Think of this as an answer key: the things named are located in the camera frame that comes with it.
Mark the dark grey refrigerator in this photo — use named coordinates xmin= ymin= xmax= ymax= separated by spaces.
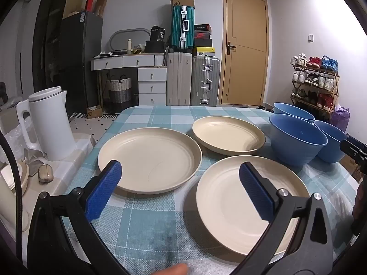
xmin=59 ymin=11 xmax=103 ymax=115

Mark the silver suitcase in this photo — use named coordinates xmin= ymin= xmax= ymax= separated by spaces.
xmin=191 ymin=56 xmax=221 ymax=107

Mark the yellow black shoe box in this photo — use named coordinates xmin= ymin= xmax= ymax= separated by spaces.
xmin=193 ymin=47 xmax=215 ymax=57

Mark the teal suitcase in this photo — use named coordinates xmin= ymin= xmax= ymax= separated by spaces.
xmin=171 ymin=5 xmax=195 ymax=52

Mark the black printed bag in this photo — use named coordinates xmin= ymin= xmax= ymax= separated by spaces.
xmin=150 ymin=25 xmax=167 ymax=42

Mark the wooden shoe rack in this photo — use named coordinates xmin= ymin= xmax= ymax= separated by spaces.
xmin=290 ymin=63 xmax=340 ymax=113

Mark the blue bowl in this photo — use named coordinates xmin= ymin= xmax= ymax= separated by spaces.
xmin=312 ymin=120 xmax=349 ymax=164
xmin=269 ymin=114 xmax=328 ymax=167
xmin=272 ymin=102 xmax=315 ymax=122

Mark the woven laundry basket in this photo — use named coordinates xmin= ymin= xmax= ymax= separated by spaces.
xmin=107 ymin=75 xmax=132 ymax=105

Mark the person's left hand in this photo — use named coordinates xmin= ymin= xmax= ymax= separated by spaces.
xmin=149 ymin=263 xmax=190 ymax=275

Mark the purple bag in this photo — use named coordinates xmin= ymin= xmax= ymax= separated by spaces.
xmin=331 ymin=104 xmax=351 ymax=132

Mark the white side cabinet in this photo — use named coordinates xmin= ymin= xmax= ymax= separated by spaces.
xmin=0 ymin=132 xmax=98 ymax=253

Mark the clear plastic bag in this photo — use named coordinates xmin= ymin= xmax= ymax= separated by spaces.
xmin=0 ymin=115 xmax=38 ymax=164

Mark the printed cardboard box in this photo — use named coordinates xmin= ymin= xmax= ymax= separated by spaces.
xmin=340 ymin=153 xmax=365 ymax=183

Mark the tan wooden door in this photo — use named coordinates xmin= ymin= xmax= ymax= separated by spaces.
xmin=218 ymin=0 xmax=270 ymax=106

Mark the dark glass wardrobe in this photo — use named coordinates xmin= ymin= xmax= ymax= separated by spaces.
xmin=32 ymin=0 xmax=72 ymax=112

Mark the white drawer dresser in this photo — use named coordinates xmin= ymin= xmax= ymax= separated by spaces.
xmin=91 ymin=54 xmax=167 ymax=106

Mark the shoe rack with shoes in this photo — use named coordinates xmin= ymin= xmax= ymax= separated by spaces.
xmin=290 ymin=53 xmax=339 ymax=109

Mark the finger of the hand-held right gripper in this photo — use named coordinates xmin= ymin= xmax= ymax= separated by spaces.
xmin=340 ymin=136 xmax=367 ymax=175

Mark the beige suitcase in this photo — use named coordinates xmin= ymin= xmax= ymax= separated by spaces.
xmin=167 ymin=52 xmax=192 ymax=106

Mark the brown cardboard box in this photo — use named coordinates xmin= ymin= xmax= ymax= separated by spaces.
xmin=95 ymin=0 xmax=107 ymax=18

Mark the white electric kettle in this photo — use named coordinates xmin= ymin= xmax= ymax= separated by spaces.
xmin=16 ymin=86 xmax=77 ymax=161

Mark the small beige case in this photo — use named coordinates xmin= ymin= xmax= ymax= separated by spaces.
xmin=37 ymin=163 xmax=53 ymax=184

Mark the cream bowl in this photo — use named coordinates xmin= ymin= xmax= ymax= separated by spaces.
xmin=0 ymin=160 xmax=30 ymax=198

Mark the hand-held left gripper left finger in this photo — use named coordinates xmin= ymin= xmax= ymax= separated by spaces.
xmin=27 ymin=160 xmax=129 ymax=275

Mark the oval mirror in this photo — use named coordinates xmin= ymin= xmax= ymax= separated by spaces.
xmin=110 ymin=28 xmax=150 ymax=53

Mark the beige plate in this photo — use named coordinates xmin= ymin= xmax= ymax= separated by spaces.
xmin=196 ymin=155 xmax=311 ymax=257
xmin=97 ymin=127 xmax=203 ymax=194
xmin=192 ymin=116 xmax=266 ymax=156

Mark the small cardboard box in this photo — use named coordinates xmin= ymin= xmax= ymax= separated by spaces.
xmin=86 ymin=106 xmax=103 ymax=119

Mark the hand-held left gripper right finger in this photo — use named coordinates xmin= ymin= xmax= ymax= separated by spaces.
xmin=232 ymin=162 xmax=334 ymax=275

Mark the dotted white floor mat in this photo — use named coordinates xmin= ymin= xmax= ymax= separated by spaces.
xmin=69 ymin=117 xmax=118 ymax=141

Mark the plaid teal tablecloth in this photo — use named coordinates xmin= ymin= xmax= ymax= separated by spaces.
xmin=61 ymin=104 xmax=362 ymax=275

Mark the black cable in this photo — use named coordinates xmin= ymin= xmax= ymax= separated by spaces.
xmin=0 ymin=130 xmax=25 ymax=267

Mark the striped dark rug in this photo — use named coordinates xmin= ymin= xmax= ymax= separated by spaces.
xmin=70 ymin=112 xmax=119 ymax=120

